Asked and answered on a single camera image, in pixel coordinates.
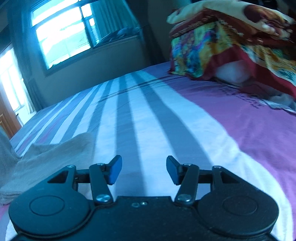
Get bright balcony window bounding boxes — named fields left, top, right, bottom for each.
left=0, top=45, right=31, bottom=114

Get grey pants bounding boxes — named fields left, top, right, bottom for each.
left=0, top=132, right=99, bottom=206

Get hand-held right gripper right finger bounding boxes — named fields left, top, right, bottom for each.
left=166, top=155, right=243, bottom=206

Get brown wooden door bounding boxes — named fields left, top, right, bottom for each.
left=0, top=95, right=22, bottom=139

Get dark blue curtain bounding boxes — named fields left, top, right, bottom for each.
left=8, top=13, right=38, bottom=114

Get striped bed sheet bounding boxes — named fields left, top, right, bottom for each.
left=0, top=61, right=296, bottom=241

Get cream brown-spotted blanket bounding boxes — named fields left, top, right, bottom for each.
left=166, top=0, right=296, bottom=39

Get white pillow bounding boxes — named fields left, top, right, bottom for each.
left=215, top=60, right=252, bottom=87

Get sliding glass window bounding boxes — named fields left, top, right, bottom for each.
left=30, top=0, right=142, bottom=71

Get light crumpled cloth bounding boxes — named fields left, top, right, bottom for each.
left=264, top=91, right=296, bottom=114

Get colourful printed blanket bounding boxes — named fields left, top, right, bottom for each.
left=168, top=9, right=296, bottom=99

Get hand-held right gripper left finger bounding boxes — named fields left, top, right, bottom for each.
left=46, top=155, right=123, bottom=206

